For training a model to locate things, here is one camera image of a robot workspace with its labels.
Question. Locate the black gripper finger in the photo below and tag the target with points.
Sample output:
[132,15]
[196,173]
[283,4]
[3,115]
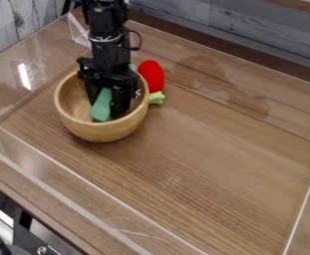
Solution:
[122,97]
[94,86]

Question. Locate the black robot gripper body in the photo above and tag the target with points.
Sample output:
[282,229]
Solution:
[110,61]

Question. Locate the green rectangular block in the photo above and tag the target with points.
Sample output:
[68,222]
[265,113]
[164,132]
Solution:
[100,110]

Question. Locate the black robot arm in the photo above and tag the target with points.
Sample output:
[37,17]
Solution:
[106,17]

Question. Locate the brown wooden bowl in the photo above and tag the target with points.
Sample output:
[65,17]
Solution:
[90,120]

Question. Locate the red plush strawberry toy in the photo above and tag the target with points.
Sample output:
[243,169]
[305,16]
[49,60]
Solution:
[151,71]

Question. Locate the clear acrylic tray wall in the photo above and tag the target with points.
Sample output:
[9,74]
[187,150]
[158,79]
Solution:
[95,221]

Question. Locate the black table clamp mount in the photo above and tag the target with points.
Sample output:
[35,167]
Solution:
[24,239]

